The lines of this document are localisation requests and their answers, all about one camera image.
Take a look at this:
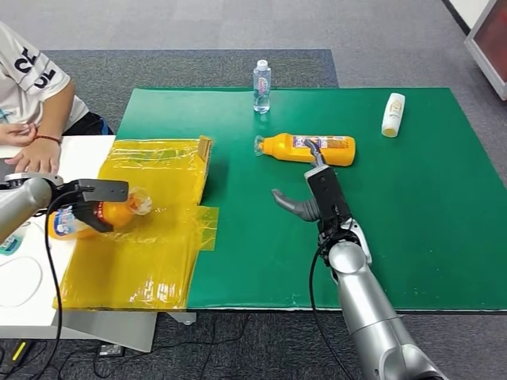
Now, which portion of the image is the clear water bottle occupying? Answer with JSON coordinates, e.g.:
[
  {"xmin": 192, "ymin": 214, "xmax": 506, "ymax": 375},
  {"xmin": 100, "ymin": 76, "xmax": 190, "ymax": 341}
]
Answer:
[{"xmin": 253, "ymin": 59, "xmax": 272, "ymax": 115}]

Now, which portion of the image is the red board with white frame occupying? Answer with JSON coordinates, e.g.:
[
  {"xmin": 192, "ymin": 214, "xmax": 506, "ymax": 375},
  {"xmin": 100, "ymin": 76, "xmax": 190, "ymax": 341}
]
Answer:
[{"xmin": 464, "ymin": 0, "xmax": 507, "ymax": 101}]

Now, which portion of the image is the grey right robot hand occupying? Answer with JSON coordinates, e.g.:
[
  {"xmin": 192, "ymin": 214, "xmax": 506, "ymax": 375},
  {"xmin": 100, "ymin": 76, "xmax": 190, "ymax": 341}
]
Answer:
[{"xmin": 271, "ymin": 138, "xmax": 354, "ymax": 234}]

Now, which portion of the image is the yellow plastic sheet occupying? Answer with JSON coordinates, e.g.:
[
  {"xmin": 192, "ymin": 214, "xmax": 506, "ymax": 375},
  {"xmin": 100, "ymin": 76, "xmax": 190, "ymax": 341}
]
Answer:
[{"xmin": 52, "ymin": 136, "xmax": 220, "ymax": 313}]

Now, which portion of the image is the floor power strip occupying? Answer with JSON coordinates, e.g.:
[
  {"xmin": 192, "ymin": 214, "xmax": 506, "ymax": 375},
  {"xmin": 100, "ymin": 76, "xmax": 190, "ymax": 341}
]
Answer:
[{"xmin": 97, "ymin": 344, "xmax": 126, "ymax": 359}]

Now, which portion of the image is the person's right hand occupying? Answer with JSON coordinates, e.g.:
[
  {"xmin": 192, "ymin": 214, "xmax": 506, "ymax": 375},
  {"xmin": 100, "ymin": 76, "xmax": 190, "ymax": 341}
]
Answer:
[{"xmin": 0, "ymin": 123, "xmax": 37, "ymax": 148}]

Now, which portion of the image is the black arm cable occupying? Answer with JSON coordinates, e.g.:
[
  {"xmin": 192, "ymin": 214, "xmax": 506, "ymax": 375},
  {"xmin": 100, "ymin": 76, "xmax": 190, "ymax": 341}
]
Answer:
[
  {"xmin": 308, "ymin": 246, "xmax": 354, "ymax": 380},
  {"xmin": 23, "ymin": 191, "xmax": 80, "ymax": 380}
]

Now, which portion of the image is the thin white cable loop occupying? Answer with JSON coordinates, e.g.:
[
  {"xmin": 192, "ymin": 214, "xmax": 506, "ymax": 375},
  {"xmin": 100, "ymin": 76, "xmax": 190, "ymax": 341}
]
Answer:
[{"xmin": 0, "ymin": 256, "xmax": 44, "ymax": 310}]

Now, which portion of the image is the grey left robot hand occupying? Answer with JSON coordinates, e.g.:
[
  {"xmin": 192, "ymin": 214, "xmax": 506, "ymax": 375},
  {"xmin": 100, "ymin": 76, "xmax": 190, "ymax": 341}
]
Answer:
[{"xmin": 51, "ymin": 178, "xmax": 130, "ymax": 234}]

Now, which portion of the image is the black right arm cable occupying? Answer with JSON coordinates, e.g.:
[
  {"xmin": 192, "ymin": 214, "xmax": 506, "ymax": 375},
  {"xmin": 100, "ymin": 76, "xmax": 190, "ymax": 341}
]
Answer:
[{"xmin": 308, "ymin": 246, "xmax": 354, "ymax": 380}]

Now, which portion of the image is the person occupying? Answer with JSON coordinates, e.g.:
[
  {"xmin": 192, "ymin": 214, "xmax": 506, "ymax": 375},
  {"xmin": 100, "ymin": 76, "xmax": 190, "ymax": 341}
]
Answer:
[{"xmin": 0, "ymin": 21, "xmax": 113, "ymax": 175}]

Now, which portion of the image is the white cream bottle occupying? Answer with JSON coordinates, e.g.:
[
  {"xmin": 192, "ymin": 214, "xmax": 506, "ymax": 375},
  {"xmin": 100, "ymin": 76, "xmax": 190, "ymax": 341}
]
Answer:
[{"xmin": 381, "ymin": 93, "xmax": 406, "ymax": 139}]

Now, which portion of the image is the black device with yellow stripe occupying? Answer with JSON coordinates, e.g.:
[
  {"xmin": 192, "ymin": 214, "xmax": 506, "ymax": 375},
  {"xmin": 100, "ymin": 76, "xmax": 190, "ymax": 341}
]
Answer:
[{"xmin": 10, "ymin": 340, "xmax": 32, "ymax": 366}]

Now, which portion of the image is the black floor cable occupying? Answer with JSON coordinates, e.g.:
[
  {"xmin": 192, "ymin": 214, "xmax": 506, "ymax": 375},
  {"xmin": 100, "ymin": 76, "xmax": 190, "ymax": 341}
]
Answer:
[{"xmin": 93, "ymin": 314, "xmax": 254, "ymax": 380}]

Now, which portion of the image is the person's left hand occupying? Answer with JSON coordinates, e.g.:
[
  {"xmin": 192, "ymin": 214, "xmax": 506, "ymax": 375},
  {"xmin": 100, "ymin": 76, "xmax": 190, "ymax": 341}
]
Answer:
[{"xmin": 16, "ymin": 139, "xmax": 62, "ymax": 175}]

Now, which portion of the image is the green table mat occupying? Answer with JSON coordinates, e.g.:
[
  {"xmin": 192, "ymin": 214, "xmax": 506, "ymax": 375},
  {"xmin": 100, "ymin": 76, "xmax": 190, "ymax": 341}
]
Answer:
[{"xmin": 116, "ymin": 86, "xmax": 507, "ymax": 311}]

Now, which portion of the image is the teal handheld device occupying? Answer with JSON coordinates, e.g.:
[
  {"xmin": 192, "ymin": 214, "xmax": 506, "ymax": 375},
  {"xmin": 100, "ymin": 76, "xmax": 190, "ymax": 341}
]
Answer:
[{"xmin": 0, "ymin": 236, "xmax": 23, "ymax": 257}]

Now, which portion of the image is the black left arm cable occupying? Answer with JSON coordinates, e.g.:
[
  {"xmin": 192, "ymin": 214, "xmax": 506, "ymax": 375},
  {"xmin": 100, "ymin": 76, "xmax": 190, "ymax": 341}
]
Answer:
[{"xmin": 23, "ymin": 191, "xmax": 80, "ymax": 380}]

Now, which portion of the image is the pale table foot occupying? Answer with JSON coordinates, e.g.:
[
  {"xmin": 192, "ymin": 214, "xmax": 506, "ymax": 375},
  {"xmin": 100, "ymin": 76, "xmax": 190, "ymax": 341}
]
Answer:
[{"xmin": 167, "ymin": 312, "xmax": 198, "ymax": 327}]

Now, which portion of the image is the orange bottle with clear cap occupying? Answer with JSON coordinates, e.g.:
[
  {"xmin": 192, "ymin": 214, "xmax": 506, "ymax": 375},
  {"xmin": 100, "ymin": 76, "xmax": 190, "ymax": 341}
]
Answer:
[
  {"xmin": 253, "ymin": 131, "xmax": 357, "ymax": 168},
  {"xmin": 48, "ymin": 187, "xmax": 153, "ymax": 241}
]

